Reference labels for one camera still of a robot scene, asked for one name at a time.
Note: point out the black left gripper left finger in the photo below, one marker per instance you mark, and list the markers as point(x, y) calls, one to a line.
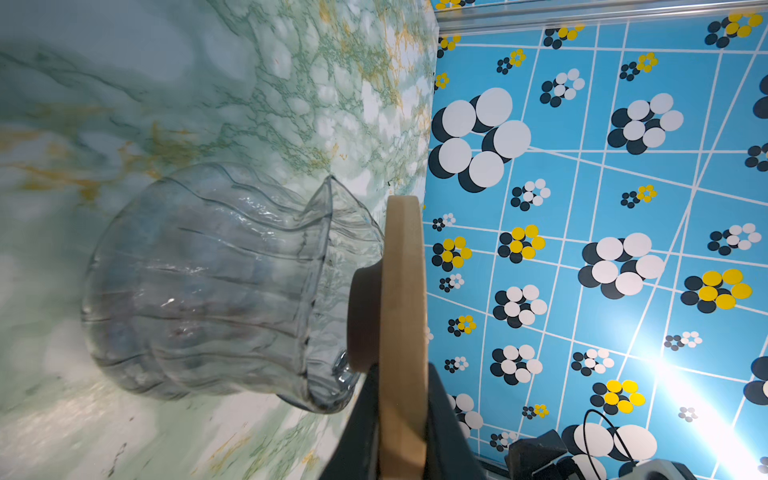
point(356, 455)

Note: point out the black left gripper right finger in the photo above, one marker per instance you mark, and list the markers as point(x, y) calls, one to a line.
point(448, 454)

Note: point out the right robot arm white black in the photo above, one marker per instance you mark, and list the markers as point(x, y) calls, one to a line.
point(581, 450)

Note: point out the clear glass carafe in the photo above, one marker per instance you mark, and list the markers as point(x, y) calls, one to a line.
point(216, 280)

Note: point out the round wooden dripper holder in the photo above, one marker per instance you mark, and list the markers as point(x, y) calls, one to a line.
point(386, 329)

